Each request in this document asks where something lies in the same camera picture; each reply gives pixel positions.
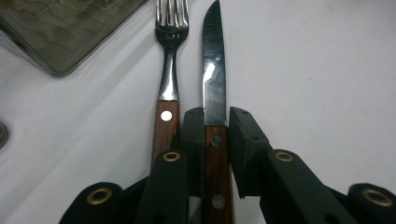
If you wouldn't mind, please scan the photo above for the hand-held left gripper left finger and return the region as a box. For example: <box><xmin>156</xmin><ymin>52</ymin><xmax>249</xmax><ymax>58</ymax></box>
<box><xmin>134</xmin><ymin>106</ymin><xmax>206</xmax><ymax>224</ymax></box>

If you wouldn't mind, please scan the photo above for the smoky clear plastic bin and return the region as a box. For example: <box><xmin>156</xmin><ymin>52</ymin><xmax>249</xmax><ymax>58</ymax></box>
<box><xmin>0</xmin><ymin>0</ymin><xmax>148</xmax><ymax>77</ymax></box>

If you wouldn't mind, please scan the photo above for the wooden-handled fork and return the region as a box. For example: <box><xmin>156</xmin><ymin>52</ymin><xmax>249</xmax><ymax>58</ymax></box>
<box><xmin>149</xmin><ymin>0</ymin><xmax>191</xmax><ymax>171</ymax></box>

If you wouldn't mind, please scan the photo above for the wooden-handled steak knife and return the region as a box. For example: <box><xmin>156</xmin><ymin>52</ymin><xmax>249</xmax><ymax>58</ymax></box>
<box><xmin>200</xmin><ymin>0</ymin><xmax>235</xmax><ymax>224</ymax></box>

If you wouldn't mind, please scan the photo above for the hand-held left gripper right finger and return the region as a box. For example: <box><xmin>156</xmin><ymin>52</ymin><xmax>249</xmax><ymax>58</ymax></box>
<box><xmin>228</xmin><ymin>106</ymin><xmax>359</xmax><ymax>224</ymax></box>

